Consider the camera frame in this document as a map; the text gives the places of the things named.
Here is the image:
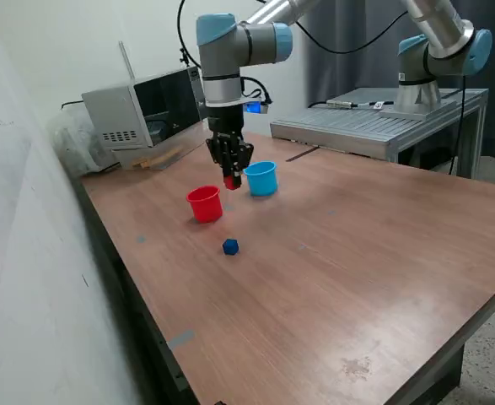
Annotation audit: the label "aluminium robot mounting plate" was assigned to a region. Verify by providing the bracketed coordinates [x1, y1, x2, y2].
[378, 97, 458, 119]

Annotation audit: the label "black and white tagged cable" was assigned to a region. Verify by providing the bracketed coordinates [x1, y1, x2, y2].
[308, 99, 395, 111]

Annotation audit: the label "clear plastic bag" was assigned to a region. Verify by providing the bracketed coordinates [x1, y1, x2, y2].
[46, 103, 120, 176]

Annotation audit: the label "red plastic cup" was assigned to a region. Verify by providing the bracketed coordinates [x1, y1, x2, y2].
[186, 184, 224, 224]

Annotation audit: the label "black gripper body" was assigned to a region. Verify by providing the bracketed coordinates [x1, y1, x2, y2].
[206, 103, 245, 144]

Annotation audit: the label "aluminium profile robot stand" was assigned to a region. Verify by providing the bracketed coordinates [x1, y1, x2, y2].
[270, 87, 490, 178]

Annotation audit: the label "wooden stick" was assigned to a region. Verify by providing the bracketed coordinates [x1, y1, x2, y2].
[131, 145, 185, 170]

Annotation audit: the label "silver microwave oven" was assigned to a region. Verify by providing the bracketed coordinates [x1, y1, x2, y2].
[81, 65, 211, 149]

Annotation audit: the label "thin white metal rod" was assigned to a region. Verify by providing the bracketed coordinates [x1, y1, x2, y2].
[118, 40, 136, 81]

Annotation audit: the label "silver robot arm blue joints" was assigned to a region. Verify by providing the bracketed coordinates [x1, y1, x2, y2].
[195, 0, 493, 119]

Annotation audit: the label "long grey tape strip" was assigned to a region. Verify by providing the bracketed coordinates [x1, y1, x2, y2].
[166, 329, 196, 350]

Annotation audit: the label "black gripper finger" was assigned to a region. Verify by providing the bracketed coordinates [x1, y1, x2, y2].
[206, 134, 234, 189]
[232, 134, 256, 189]

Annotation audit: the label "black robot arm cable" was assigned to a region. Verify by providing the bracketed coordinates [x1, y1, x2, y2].
[177, 0, 409, 105]

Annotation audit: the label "thin black power cable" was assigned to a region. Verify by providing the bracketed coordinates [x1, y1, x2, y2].
[448, 73, 467, 176]

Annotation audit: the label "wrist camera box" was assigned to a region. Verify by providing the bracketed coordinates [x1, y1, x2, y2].
[243, 97, 272, 116]

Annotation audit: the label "blue plastic cup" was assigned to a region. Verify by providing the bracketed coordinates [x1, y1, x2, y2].
[243, 160, 279, 197]

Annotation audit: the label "black strip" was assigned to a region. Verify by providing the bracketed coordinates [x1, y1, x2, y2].
[286, 146, 320, 163]

